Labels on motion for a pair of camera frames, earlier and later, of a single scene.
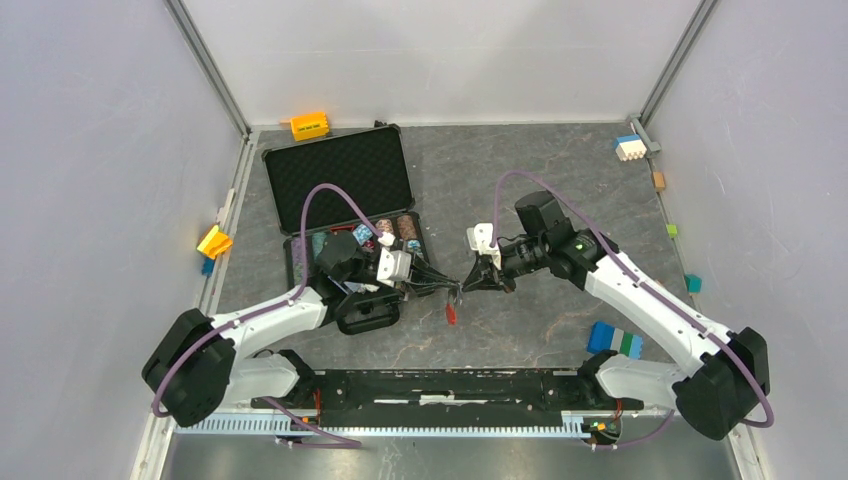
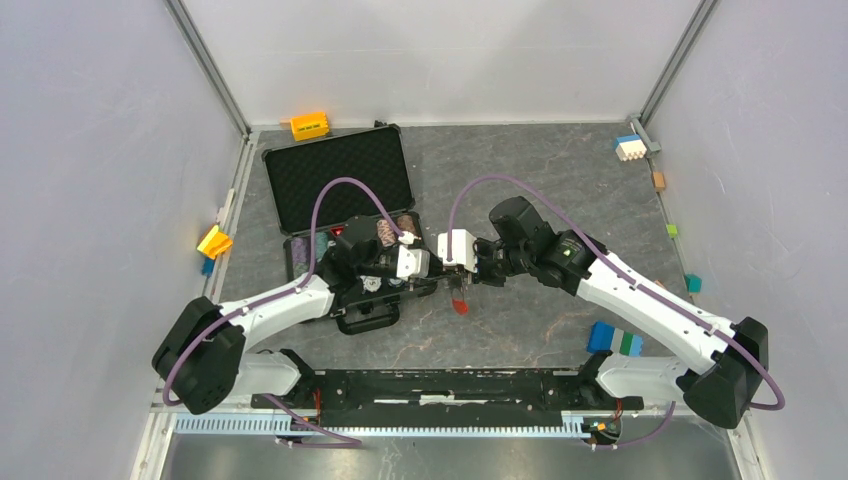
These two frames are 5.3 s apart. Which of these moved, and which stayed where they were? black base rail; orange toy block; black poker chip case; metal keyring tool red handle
Moved: metal keyring tool red handle
Stayed: black base rail; black poker chip case; orange toy block
